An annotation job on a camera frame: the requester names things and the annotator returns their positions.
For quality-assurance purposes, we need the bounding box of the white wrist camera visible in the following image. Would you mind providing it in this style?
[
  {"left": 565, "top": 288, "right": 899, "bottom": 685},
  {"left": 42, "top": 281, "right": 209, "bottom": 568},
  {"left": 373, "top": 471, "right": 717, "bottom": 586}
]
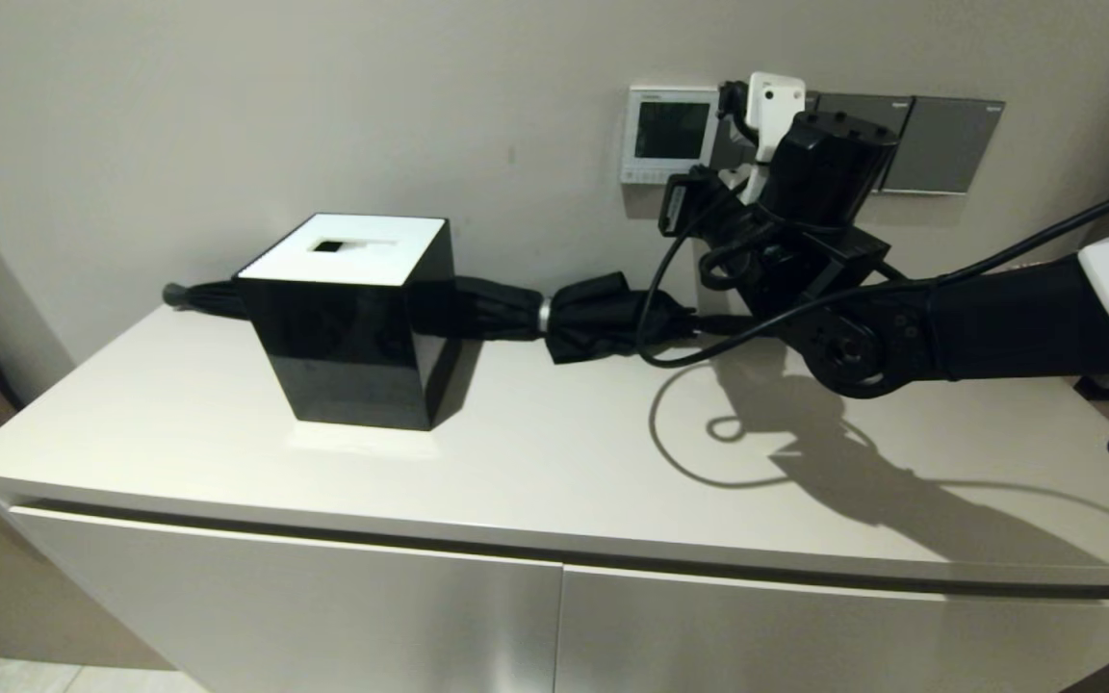
[{"left": 723, "top": 72, "right": 806, "bottom": 205}]

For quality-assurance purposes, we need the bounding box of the black camera cable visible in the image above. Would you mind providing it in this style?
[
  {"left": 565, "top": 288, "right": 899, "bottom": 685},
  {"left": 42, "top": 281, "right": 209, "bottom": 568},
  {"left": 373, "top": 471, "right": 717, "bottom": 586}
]
[{"left": 636, "top": 82, "right": 1109, "bottom": 369}]

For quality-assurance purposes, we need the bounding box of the black folded umbrella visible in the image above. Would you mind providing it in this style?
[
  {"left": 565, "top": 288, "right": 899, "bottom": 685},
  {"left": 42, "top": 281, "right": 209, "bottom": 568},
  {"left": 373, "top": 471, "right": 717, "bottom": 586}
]
[{"left": 162, "top": 272, "right": 758, "bottom": 367}]

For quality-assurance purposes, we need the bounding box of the grey single wall switch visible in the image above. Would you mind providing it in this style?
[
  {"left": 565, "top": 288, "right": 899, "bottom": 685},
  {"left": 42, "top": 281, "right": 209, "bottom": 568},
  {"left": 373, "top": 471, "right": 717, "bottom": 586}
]
[
  {"left": 882, "top": 96, "right": 1006, "bottom": 196},
  {"left": 810, "top": 93, "right": 914, "bottom": 193}
]

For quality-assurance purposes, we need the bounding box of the white cabinet door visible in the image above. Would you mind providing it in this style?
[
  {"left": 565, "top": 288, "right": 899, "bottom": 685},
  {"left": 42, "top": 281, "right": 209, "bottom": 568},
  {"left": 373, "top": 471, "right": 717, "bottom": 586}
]
[
  {"left": 554, "top": 563, "right": 1109, "bottom": 693},
  {"left": 11, "top": 505, "right": 563, "bottom": 693}
]

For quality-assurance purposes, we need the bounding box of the black tissue box white lid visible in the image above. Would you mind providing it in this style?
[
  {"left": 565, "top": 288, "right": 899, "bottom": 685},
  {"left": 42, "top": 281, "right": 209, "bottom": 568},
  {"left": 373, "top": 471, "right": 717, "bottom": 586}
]
[{"left": 235, "top": 213, "right": 464, "bottom": 431}]

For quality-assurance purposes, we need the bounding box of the white wall thermostat panel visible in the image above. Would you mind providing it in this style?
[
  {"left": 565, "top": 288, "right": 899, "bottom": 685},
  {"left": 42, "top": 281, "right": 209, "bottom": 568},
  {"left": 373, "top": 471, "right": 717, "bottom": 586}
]
[{"left": 620, "top": 87, "right": 721, "bottom": 186}]

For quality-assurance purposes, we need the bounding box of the white cabinet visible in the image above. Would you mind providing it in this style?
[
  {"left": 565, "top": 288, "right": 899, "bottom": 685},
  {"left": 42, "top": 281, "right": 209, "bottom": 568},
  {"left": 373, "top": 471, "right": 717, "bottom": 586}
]
[{"left": 0, "top": 306, "right": 1109, "bottom": 693}]

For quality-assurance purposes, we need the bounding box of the grey triple wall switch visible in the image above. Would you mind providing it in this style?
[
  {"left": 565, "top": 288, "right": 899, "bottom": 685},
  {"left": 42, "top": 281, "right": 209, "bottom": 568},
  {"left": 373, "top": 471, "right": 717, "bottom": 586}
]
[{"left": 709, "top": 91, "right": 820, "bottom": 179}]

